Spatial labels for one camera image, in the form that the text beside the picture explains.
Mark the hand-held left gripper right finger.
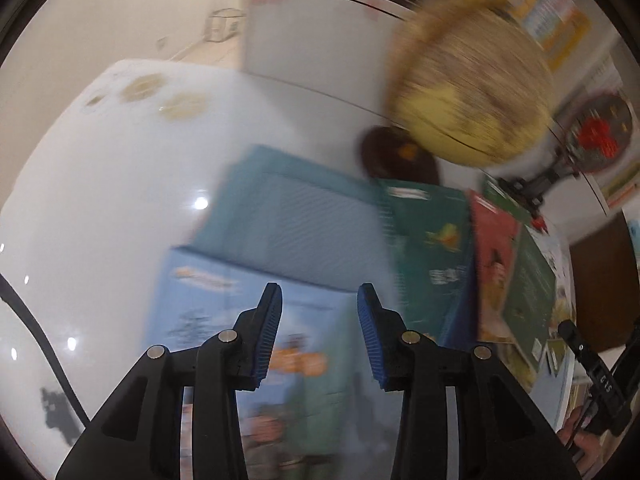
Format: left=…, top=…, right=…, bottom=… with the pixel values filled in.
left=356, top=283, right=581, bottom=480

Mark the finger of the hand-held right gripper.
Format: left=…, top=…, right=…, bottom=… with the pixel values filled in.
left=557, top=320, right=601, bottom=376

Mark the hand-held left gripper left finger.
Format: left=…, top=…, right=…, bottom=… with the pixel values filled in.
left=55, top=282, right=283, bottom=480

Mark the light blue cartoon book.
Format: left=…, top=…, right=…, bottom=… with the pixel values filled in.
left=145, top=246, right=401, bottom=480

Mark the row of yellow colourful books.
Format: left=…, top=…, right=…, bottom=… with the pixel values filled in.
left=440, top=0, right=591, bottom=68

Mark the person's right hand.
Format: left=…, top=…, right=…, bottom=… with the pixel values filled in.
left=557, top=405, right=608, bottom=466

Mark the yellow-green illustrated book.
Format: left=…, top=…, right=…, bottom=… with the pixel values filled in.
left=542, top=337, right=571, bottom=378

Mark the brown wooden cabinet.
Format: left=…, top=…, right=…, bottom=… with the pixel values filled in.
left=570, top=210, right=640, bottom=356

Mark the dark green book back cover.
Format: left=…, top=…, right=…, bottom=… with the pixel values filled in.
left=500, top=222, right=558, bottom=376

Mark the teal green book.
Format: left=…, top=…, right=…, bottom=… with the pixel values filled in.
left=376, top=178, right=475, bottom=348

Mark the light blue table mat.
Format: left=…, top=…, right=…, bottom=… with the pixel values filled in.
left=192, top=144, right=403, bottom=480

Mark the light blue tissue box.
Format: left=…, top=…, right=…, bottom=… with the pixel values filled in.
left=627, top=217, right=640, bottom=266

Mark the plain red book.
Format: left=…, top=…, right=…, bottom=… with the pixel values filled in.
left=467, top=189, right=526, bottom=345

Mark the green book with white label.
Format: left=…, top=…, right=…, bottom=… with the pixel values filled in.
left=481, top=176, right=533, bottom=223

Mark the round red flower fan ornament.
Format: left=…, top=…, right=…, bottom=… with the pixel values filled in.
left=602, top=157, right=640, bottom=211

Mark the round embroidered flower fan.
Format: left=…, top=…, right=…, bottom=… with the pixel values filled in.
left=560, top=91, right=633, bottom=173

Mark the antique yellow globe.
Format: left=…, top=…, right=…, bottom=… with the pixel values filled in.
left=360, top=0, right=556, bottom=186

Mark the white bookshelf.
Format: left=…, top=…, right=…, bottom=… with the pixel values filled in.
left=242, top=0, right=640, bottom=211

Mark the small white floor bin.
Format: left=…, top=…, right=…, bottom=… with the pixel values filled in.
left=207, top=7, right=247, bottom=43

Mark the black cable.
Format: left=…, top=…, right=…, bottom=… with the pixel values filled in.
left=0, top=272, right=93, bottom=423

